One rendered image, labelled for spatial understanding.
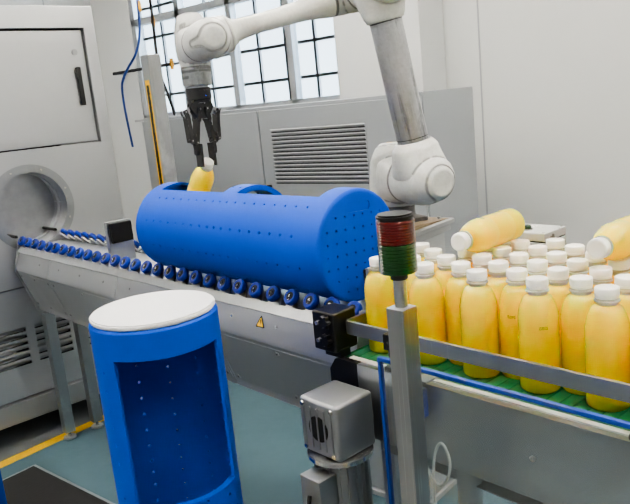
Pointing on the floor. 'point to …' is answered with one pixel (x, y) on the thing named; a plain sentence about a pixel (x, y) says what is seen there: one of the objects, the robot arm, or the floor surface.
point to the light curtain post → (152, 72)
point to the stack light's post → (408, 404)
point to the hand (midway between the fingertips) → (206, 155)
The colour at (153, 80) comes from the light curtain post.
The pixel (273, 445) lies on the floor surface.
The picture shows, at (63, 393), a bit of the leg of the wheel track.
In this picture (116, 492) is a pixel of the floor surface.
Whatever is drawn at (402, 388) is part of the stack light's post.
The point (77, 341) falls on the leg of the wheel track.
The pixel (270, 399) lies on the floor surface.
